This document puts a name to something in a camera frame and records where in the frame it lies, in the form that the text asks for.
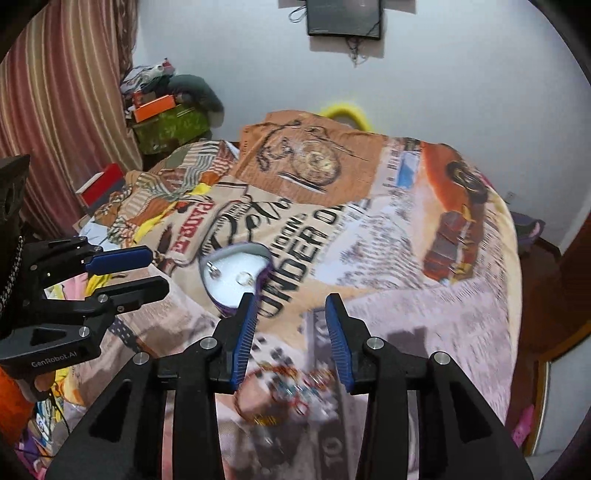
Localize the pile of clothes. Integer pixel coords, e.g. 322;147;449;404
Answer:
121;59;178;99

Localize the colourful cartoon bedsheet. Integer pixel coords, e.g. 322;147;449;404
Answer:
16;272;116;467

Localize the red and white box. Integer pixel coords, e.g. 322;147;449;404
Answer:
75;163;125;208

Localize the grey cloth bundle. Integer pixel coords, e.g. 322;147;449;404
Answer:
166;74;226;114

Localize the purple heart-shaped jewelry box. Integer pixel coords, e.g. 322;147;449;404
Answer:
198;243;275;319

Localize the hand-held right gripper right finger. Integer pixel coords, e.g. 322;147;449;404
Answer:
324;292;536;480

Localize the yellow hoop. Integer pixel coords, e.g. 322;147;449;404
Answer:
320;104;373;136

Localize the orange box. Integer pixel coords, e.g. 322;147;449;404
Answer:
134;95;177;123

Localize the pile of colourful jewelry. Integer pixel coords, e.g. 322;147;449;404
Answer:
233;364;339;426

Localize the wooden bed frame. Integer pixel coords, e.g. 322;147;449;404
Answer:
517;231;591;457

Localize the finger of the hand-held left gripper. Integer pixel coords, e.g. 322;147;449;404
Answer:
0;277;170;377
21;236;152;301

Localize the striped curtain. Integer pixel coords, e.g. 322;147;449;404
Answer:
0;0;145;241

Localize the printed blanket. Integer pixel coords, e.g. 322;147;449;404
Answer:
55;109;523;480

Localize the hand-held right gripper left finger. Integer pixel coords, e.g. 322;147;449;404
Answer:
46;292;257;480

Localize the person's left forearm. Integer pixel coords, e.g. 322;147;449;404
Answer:
0;367;38;445

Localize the black wall monitor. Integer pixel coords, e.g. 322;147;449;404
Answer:
306;0;384;41

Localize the purple cloth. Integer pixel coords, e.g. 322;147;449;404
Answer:
510;210;547;252

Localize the green patterned box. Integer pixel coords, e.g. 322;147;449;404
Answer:
131;105;212;155

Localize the pink packet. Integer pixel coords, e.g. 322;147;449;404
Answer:
512;404;536;448

